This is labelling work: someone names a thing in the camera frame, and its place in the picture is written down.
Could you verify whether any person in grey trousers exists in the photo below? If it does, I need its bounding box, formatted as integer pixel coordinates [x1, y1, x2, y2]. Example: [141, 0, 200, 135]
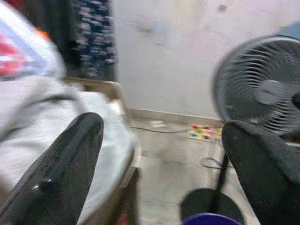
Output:
[0, 0, 136, 225]

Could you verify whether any thin grey cable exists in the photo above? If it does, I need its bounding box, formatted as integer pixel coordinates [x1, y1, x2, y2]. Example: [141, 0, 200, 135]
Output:
[130, 126, 190, 134]

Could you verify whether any dark blue patterned curtain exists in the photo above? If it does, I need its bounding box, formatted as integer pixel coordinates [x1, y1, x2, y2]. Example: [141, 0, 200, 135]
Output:
[70, 0, 117, 79]

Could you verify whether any blue rounded object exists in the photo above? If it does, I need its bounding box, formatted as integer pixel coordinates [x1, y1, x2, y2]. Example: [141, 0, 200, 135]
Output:
[277, 20, 300, 39]

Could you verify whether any purple plastic container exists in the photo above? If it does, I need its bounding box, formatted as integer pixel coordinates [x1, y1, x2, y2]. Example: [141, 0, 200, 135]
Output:
[181, 212, 243, 225]

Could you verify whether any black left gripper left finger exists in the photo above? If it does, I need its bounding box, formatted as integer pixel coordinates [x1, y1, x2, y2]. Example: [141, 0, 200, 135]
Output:
[0, 112, 105, 225]

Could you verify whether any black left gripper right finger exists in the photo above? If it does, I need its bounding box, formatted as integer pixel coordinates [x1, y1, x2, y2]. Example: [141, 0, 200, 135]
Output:
[221, 120, 300, 225]

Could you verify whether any black standing fan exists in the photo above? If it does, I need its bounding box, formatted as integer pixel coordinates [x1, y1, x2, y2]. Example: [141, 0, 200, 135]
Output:
[180, 34, 300, 225]

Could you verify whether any colourful puzzle board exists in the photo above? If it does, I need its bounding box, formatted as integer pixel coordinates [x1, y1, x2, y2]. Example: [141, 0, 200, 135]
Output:
[188, 123, 225, 143]

